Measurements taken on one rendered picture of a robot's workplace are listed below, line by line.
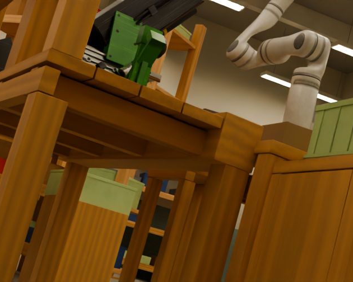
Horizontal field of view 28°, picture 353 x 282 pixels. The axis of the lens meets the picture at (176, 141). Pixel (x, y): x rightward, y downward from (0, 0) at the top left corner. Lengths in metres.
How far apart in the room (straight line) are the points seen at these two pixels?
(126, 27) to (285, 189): 1.04
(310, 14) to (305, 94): 8.68
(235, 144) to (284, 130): 0.18
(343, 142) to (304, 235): 0.26
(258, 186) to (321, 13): 9.05
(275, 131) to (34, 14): 0.84
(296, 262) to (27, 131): 0.76
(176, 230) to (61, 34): 1.03
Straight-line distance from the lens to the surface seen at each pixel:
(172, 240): 2.64
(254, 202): 2.05
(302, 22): 10.84
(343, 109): 1.89
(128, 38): 2.67
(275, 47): 2.45
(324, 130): 1.94
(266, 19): 2.72
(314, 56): 2.33
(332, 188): 1.73
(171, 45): 5.74
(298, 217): 1.83
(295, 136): 2.21
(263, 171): 2.05
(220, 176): 2.08
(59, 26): 1.90
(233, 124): 2.09
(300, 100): 2.26
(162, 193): 11.21
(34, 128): 1.85
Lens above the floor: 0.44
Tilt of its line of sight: 9 degrees up
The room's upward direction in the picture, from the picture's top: 16 degrees clockwise
